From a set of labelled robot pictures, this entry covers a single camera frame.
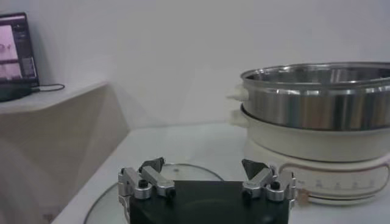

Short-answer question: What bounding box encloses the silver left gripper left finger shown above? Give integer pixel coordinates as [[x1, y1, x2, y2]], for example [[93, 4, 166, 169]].
[[118, 156, 177, 200]]

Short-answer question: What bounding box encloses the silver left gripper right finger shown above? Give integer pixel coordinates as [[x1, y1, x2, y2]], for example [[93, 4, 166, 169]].
[[241, 158, 297, 203]]

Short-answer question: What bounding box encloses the glass lid with cream handle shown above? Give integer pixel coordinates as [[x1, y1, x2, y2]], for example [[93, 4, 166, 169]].
[[83, 163, 225, 224]]

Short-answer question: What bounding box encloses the stainless steel steamer basket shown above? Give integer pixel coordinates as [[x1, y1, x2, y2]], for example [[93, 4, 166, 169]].
[[225, 61, 390, 131]]

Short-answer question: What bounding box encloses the cream electric cooker base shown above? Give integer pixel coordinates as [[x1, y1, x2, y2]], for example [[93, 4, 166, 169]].
[[229, 105, 390, 206]]

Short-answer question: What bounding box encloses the white side desk with mouse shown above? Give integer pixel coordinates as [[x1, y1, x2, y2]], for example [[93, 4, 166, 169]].
[[0, 80, 130, 224]]

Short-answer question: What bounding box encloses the black laptop with pink screen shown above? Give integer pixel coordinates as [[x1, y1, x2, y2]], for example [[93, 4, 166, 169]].
[[0, 12, 40, 103]]

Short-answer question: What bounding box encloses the black looped laptop cable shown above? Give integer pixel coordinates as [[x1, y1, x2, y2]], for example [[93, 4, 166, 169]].
[[30, 83, 66, 93]]

